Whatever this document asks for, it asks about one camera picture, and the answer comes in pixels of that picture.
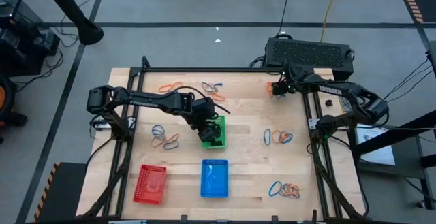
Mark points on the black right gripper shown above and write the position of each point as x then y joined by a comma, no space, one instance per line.
284,88

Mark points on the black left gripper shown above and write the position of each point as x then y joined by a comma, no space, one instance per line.
206,123

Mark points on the black rubber band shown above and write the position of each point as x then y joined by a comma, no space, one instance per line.
216,144

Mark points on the blue plastic basket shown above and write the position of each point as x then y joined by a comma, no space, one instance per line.
214,179

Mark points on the grey rubber band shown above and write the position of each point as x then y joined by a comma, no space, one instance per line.
203,86

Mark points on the red plastic basket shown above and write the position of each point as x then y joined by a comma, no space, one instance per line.
150,184

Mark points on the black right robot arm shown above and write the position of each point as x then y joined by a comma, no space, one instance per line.
330,89

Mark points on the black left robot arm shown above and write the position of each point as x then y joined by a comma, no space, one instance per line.
146,102

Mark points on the green plastic basket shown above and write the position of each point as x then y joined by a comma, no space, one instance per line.
223,119

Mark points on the black perforated computer case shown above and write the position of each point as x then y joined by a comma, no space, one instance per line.
306,53

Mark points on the small black knob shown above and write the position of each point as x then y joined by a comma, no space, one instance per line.
329,103

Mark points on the black table edge clamp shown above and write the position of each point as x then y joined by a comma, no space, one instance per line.
184,219
274,219

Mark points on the white paper sheet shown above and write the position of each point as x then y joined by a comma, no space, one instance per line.
374,145

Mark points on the silver metal bar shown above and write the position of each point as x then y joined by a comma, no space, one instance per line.
127,222

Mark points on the black metal stand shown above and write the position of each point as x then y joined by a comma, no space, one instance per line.
425,118

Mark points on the black pole with round base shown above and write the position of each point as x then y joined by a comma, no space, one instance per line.
89,33

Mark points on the black equipment rack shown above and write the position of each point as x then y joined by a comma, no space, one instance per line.
20,47

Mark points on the orange and black machine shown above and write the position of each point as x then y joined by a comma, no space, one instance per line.
2,98

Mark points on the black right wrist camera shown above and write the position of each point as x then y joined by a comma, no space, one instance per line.
301,72

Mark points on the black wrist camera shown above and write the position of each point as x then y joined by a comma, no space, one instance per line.
204,107
301,72

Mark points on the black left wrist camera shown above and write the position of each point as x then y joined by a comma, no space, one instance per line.
204,107

